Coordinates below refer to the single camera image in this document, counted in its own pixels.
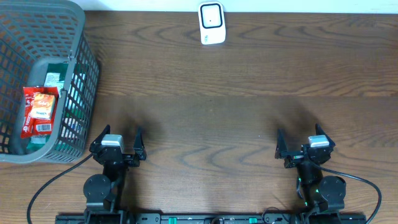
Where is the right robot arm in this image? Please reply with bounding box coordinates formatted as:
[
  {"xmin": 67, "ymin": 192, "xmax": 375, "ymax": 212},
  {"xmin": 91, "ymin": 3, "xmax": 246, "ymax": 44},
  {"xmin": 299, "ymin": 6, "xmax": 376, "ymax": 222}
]
[{"xmin": 275, "ymin": 124, "xmax": 346, "ymax": 224}]

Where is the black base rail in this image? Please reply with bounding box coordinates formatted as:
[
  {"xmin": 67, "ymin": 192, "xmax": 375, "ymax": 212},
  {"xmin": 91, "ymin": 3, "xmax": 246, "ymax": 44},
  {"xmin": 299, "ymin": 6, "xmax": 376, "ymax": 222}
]
[{"xmin": 55, "ymin": 212, "xmax": 368, "ymax": 224}]

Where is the red snack packet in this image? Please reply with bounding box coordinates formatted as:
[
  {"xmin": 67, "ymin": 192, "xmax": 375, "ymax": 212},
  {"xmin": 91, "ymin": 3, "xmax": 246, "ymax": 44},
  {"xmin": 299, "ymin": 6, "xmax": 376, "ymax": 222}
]
[{"xmin": 21, "ymin": 86, "xmax": 59, "ymax": 138}]

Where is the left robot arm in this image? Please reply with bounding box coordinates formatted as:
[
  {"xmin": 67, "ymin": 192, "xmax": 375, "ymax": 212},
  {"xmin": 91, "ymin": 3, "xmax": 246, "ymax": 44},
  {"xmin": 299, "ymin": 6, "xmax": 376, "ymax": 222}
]
[{"xmin": 83, "ymin": 125, "xmax": 147, "ymax": 223}]

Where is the grey plastic mesh basket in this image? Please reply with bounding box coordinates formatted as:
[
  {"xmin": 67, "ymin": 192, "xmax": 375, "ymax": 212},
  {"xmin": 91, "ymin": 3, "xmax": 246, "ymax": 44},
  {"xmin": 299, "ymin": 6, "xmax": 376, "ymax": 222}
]
[{"xmin": 1, "ymin": 1, "xmax": 100, "ymax": 164}]

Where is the green 3M package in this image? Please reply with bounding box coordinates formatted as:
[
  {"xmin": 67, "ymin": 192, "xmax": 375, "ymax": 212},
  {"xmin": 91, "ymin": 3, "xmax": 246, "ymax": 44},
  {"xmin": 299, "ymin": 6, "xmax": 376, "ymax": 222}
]
[{"xmin": 23, "ymin": 63, "xmax": 86, "ymax": 152}]

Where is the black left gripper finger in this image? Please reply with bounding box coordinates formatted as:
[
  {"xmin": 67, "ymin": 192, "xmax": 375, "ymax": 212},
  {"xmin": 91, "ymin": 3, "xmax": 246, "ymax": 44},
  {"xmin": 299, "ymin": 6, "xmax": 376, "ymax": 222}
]
[
  {"xmin": 90, "ymin": 124, "xmax": 110, "ymax": 146},
  {"xmin": 133, "ymin": 127, "xmax": 147, "ymax": 161}
]

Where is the small orange box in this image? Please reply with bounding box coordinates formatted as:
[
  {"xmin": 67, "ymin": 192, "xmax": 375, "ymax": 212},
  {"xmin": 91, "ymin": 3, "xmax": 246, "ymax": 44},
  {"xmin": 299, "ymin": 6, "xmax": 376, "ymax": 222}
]
[{"xmin": 30, "ymin": 93, "xmax": 56, "ymax": 120}]

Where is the white barcode scanner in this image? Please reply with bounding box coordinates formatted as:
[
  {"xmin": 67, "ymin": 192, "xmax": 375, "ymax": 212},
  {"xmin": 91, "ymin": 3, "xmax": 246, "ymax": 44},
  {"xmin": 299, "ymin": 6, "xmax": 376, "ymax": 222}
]
[{"xmin": 198, "ymin": 1, "xmax": 226, "ymax": 45}]

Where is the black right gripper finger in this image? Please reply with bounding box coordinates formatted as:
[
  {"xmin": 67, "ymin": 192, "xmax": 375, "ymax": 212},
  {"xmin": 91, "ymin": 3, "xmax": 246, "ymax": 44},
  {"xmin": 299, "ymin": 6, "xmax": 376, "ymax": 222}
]
[
  {"xmin": 315, "ymin": 123, "xmax": 336, "ymax": 147},
  {"xmin": 275, "ymin": 129, "xmax": 289, "ymax": 159}
]

